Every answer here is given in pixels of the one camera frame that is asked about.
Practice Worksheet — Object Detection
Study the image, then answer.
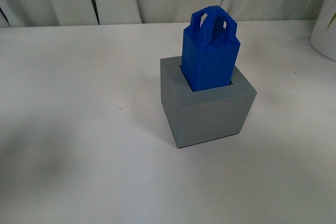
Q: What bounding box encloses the blue handled insert part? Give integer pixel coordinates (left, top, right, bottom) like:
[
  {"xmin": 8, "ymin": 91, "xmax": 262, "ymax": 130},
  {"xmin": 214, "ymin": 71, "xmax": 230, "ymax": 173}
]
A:
[{"xmin": 181, "ymin": 6, "xmax": 240, "ymax": 92}]

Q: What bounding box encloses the white plant pot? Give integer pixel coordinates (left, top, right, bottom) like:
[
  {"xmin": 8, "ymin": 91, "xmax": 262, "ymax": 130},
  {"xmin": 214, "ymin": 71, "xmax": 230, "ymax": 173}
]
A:
[{"xmin": 310, "ymin": 0, "xmax": 335, "ymax": 61}]

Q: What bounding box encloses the gray cube base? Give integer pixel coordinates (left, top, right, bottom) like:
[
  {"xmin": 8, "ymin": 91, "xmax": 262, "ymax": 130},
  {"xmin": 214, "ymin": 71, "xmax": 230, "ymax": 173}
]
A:
[{"xmin": 160, "ymin": 56, "xmax": 257, "ymax": 148}]

